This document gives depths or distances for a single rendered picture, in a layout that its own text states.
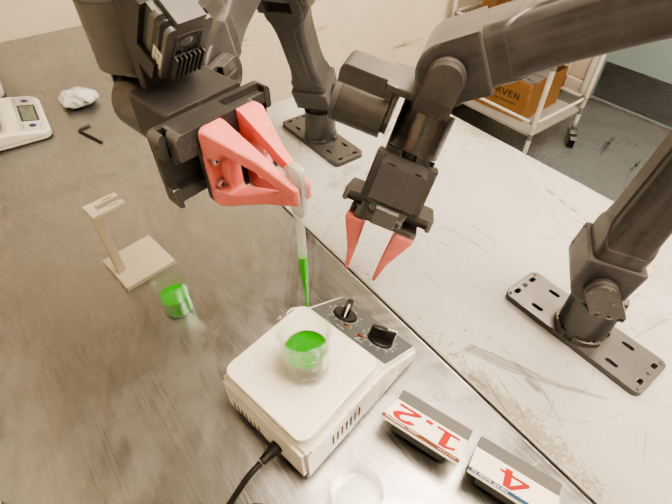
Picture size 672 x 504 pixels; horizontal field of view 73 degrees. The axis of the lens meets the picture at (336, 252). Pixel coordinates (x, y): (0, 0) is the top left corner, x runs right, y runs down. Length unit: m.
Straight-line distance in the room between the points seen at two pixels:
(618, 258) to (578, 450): 0.22
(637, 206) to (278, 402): 0.41
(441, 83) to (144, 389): 0.48
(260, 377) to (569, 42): 0.42
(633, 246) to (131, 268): 0.66
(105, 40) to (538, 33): 0.33
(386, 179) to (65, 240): 0.60
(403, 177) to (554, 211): 0.51
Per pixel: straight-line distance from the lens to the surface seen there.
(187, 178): 0.37
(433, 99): 0.44
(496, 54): 0.44
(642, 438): 0.66
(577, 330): 0.66
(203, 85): 0.38
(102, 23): 0.39
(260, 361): 0.50
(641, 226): 0.55
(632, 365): 0.69
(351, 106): 0.48
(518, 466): 0.58
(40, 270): 0.83
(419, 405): 0.58
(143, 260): 0.76
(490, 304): 0.69
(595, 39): 0.45
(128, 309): 0.71
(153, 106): 0.36
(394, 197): 0.41
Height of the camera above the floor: 1.41
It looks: 46 degrees down
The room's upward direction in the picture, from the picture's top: straight up
